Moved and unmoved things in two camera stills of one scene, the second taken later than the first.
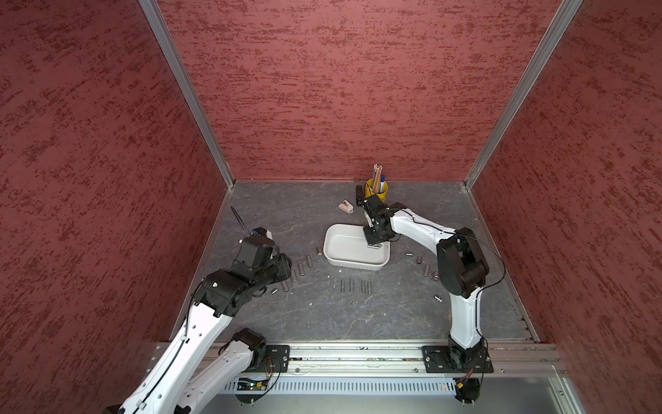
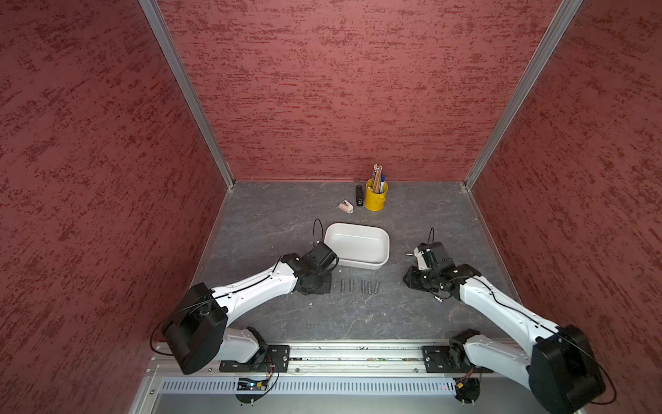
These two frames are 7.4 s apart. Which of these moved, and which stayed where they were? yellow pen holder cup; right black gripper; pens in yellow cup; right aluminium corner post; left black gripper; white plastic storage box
Moved: right black gripper; left black gripper
Stayed: right aluminium corner post; pens in yellow cup; yellow pen holder cup; white plastic storage box
